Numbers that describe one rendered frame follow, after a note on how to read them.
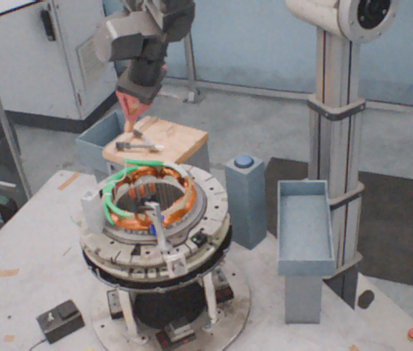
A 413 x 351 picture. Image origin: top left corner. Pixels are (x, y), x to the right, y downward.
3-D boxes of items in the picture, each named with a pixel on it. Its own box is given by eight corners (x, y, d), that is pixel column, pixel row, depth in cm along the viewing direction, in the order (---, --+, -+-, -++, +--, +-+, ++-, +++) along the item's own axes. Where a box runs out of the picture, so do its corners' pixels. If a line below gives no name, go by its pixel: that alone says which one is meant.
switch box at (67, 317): (40, 328, 135) (33, 314, 132) (75, 310, 139) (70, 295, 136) (49, 345, 131) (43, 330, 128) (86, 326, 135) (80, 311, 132)
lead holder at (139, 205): (131, 213, 103) (128, 199, 101) (143, 200, 106) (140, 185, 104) (149, 219, 101) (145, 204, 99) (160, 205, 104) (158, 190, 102)
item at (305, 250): (327, 350, 123) (334, 260, 106) (278, 349, 125) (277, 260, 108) (322, 269, 143) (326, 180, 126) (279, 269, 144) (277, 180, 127)
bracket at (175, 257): (166, 272, 110) (163, 252, 107) (184, 266, 111) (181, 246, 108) (170, 278, 109) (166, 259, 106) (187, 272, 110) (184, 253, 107)
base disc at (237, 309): (59, 333, 132) (58, 331, 132) (145, 231, 159) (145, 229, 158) (203, 394, 116) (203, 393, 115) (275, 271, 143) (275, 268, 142)
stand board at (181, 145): (103, 159, 146) (101, 150, 144) (148, 123, 158) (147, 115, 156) (165, 180, 136) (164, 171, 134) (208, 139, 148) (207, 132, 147)
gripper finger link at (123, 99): (108, 121, 105) (117, 80, 99) (123, 101, 110) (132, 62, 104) (141, 134, 105) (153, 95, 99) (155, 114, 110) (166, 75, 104)
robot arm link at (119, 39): (196, 21, 88) (171, -18, 90) (134, 28, 81) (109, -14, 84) (167, 68, 97) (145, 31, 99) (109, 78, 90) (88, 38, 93)
